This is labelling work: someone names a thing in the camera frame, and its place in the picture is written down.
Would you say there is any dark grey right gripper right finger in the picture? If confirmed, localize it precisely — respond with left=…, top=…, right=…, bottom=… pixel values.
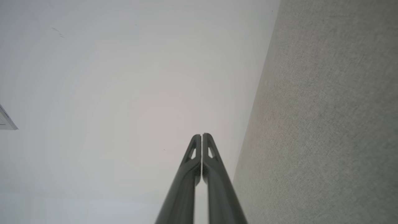
left=202, top=133, right=248, bottom=224

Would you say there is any grey fabric sofa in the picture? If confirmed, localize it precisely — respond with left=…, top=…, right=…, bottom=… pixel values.
left=232, top=0, right=398, bottom=224

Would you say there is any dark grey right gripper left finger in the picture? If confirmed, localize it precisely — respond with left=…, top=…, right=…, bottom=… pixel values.
left=155, top=134, right=202, bottom=224

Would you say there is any grey flat object at edge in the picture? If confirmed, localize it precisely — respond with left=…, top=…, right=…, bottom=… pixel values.
left=0, top=104, right=19, bottom=131

